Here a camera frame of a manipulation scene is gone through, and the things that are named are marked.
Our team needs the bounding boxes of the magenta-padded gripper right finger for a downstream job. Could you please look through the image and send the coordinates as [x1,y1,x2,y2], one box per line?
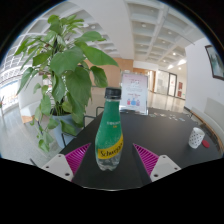
[131,142,183,186]

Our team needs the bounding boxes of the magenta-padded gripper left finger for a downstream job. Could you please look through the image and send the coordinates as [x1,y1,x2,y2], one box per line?
[41,142,94,183]

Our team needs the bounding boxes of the green drink bottle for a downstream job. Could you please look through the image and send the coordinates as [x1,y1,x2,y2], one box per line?
[94,87,125,172]

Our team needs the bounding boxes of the white dotted mug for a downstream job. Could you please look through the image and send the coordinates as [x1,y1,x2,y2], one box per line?
[188,126,206,150]

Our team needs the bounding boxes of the clear acrylic sign stand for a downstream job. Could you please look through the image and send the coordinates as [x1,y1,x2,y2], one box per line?
[119,72,150,116]

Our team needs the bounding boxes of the green leafy potted plant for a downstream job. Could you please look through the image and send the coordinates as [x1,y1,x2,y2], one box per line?
[13,13,120,153]

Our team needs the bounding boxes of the dark-framed landscape picture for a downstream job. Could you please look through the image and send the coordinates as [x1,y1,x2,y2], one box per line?
[204,44,224,81]

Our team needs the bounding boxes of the round ceiling lights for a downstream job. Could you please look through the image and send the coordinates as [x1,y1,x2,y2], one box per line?
[89,22,188,68]

